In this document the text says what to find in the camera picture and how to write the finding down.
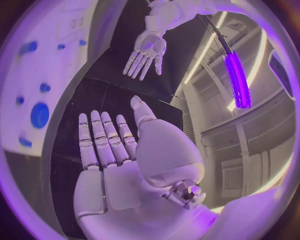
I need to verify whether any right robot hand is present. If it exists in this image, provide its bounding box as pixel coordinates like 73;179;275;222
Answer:
72;95;219;240

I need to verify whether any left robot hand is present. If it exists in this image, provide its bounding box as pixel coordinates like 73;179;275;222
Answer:
121;29;168;82

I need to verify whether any blue gear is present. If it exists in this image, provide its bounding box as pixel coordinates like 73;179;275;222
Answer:
30;102;51;129

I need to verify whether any white task board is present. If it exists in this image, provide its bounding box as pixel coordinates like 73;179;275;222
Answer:
0;0;114;158

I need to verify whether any glowing light bar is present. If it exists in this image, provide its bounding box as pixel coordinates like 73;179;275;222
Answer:
221;50;252;110

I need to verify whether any short blue peg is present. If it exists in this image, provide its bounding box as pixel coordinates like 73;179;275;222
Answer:
18;137;34;148

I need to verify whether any thick blue cylinder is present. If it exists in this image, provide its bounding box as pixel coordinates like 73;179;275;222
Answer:
18;41;39;56

